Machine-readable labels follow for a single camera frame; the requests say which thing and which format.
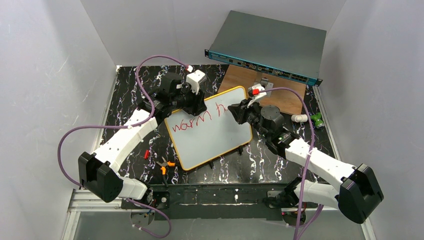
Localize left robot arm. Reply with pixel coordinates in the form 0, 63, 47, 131
78, 70, 207, 203

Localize orange handled pliers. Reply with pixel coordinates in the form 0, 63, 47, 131
155, 157, 184, 188

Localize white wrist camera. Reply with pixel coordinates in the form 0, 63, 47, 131
247, 83, 267, 108
186, 69, 206, 95

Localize metal bracket on board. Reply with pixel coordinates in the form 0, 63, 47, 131
255, 72, 274, 90

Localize black whiteboard clip right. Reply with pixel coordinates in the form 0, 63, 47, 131
237, 145, 244, 156

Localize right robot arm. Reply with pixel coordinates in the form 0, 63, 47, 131
228, 99, 384, 224

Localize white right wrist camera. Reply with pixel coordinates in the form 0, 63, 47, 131
247, 83, 267, 108

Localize orange framed whiteboard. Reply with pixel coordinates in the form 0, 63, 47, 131
164, 86, 253, 171

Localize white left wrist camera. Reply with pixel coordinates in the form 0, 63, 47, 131
186, 69, 206, 95

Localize grey network switch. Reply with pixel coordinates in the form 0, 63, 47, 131
204, 10, 327, 87

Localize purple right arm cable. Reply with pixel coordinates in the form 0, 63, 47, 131
258, 87, 324, 240

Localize red marker cap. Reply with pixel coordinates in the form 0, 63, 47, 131
143, 149, 150, 160

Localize white and green pipe fitting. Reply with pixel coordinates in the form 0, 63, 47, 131
290, 112, 325, 129

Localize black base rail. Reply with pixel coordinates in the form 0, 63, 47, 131
119, 182, 316, 222

